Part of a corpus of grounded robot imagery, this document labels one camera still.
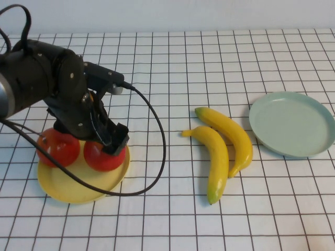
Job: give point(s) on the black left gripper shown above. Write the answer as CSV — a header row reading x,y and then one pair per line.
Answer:
x,y
76,117

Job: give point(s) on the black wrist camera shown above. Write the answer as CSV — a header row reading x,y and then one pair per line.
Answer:
x,y
104,75

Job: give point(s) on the red artificial apple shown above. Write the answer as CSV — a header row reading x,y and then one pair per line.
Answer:
x,y
104,162
60,154

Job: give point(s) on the yellow round plate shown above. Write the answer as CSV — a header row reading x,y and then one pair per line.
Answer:
x,y
78,191

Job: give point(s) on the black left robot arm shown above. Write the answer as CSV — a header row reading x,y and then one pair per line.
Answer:
x,y
31,78

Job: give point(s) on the pale green round plate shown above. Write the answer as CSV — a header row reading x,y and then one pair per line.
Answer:
x,y
290,125

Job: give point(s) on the yellow artificial banana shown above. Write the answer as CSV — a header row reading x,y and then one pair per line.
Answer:
x,y
218,167
236,134

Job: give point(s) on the white black-grid tablecloth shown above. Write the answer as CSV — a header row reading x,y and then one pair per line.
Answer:
x,y
235,222

